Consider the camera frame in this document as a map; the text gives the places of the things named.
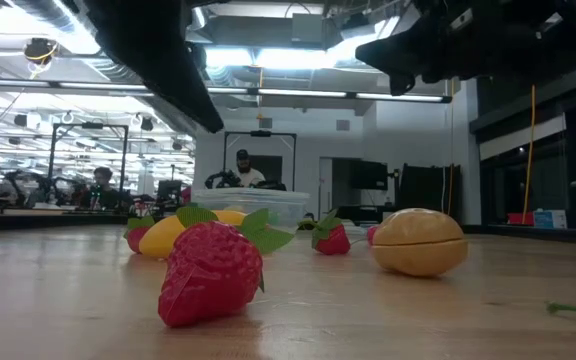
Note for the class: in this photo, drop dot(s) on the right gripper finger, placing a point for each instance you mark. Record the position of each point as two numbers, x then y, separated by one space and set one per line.
403 52

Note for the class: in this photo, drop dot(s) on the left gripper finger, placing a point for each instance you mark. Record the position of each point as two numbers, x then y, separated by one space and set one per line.
188 95

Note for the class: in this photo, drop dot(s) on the yellow toy banana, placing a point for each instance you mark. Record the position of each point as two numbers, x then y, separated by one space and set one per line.
160 237

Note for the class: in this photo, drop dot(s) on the red toy strawberry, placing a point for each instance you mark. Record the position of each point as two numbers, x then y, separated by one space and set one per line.
135 240
208 275
335 242

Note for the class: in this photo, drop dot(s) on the tan toy potato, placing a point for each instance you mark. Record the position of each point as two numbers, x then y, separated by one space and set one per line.
418 245

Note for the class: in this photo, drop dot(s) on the black distant robot arm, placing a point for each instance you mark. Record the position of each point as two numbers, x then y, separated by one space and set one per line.
223 179
270 185

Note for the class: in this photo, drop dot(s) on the clear plastic tupperware container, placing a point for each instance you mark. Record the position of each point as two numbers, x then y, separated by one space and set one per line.
268 200

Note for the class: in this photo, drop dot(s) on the black ceiling lamp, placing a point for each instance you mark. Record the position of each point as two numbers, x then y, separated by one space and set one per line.
20 120
147 124

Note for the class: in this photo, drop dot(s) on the small distant black monitor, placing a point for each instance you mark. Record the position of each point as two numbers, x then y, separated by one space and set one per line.
169 190

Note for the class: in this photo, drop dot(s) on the grey ceiling unit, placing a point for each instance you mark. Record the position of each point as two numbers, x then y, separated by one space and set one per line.
307 27

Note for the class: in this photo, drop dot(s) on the person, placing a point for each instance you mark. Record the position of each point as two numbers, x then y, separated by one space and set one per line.
248 175
103 192

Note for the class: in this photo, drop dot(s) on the white ceiling light strip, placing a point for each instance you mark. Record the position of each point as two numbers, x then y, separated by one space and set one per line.
303 93

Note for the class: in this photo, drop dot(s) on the black standing panel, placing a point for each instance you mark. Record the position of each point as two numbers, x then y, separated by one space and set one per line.
428 192

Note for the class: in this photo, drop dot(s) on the red box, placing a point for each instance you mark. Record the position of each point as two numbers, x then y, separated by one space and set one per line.
520 219

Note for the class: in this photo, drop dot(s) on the blue white box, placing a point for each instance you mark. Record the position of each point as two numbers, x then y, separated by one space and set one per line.
550 220

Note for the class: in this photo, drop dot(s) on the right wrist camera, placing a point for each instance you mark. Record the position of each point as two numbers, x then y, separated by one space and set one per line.
462 17

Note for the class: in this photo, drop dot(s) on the black distant rig frame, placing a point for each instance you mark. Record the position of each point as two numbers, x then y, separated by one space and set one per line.
248 132
90 125

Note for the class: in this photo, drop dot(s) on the grey wall box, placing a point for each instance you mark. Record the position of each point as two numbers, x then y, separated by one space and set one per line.
265 123
343 125

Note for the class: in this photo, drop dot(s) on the black wall screen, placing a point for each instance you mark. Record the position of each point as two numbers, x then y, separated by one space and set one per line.
368 175

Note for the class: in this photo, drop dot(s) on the black aluminium table frame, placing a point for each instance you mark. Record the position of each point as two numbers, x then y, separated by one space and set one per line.
43 221

